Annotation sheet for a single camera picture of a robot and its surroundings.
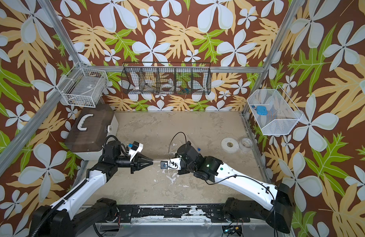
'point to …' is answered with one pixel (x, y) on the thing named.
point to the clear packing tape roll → (245, 144)
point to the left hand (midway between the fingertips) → (152, 160)
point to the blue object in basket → (261, 110)
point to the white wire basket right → (273, 111)
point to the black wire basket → (162, 78)
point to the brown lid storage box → (88, 130)
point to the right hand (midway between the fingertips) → (173, 156)
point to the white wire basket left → (84, 88)
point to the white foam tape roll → (230, 145)
